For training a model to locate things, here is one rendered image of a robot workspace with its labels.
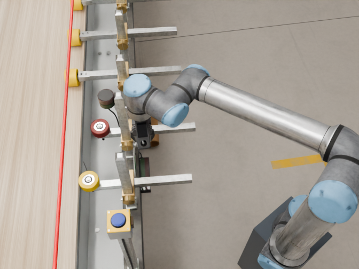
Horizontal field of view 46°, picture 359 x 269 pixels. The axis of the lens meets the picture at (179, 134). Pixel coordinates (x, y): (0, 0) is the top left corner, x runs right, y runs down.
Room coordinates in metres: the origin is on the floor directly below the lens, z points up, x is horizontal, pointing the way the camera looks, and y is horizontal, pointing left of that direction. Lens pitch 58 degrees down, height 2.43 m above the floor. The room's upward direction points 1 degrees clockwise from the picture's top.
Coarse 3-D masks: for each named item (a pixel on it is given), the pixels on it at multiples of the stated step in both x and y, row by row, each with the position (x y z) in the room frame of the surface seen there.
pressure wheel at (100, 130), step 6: (96, 120) 1.01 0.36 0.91; (102, 120) 1.01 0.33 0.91; (90, 126) 0.97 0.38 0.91; (96, 126) 0.98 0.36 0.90; (102, 126) 0.98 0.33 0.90; (108, 126) 0.98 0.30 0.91; (96, 132) 0.94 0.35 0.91; (102, 132) 0.94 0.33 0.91; (108, 132) 0.96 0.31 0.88; (102, 138) 0.97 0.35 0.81
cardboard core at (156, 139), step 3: (153, 117) 1.58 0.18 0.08; (153, 120) 1.56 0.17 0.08; (156, 120) 1.57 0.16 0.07; (153, 123) 1.54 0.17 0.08; (156, 123) 1.54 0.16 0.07; (156, 135) 1.45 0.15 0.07; (153, 138) 1.42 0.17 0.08; (156, 138) 1.42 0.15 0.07; (150, 141) 1.40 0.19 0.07; (153, 141) 1.44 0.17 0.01; (156, 141) 1.40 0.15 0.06; (153, 144) 1.42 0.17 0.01; (156, 144) 1.41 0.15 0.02
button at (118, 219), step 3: (117, 213) 0.46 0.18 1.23; (120, 213) 0.46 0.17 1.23; (114, 216) 0.45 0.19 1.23; (117, 216) 0.45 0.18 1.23; (120, 216) 0.45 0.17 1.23; (123, 216) 0.45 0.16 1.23; (111, 219) 0.44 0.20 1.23; (114, 219) 0.44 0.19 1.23; (117, 219) 0.44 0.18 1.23; (120, 219) 0.44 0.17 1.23; (123, 219) 0.44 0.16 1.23; (114, 222) 0.43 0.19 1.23; (117, 222) 0.43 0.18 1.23; (120, 222) 0.43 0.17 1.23; (123, 222) 0.43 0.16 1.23; (114, 225) 0.42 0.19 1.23; (117, 225) 0.42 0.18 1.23; (120, 225) 0.42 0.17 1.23
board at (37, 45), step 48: (0, 0) 1.77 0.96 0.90; (48, 0) 1.77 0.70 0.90; (0, 48) 1.43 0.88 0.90; (48, 48) 1.43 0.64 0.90; (0, 96) 1.13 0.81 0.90; (48, 96) 1.14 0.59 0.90; (0, 144) 0.88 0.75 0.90; (48, 144) 0.89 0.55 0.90; (0, 192) 0.67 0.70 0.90; (48, 192) 0.67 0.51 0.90; (0, 240) 0.48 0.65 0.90; (48, 240) 0.48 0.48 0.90
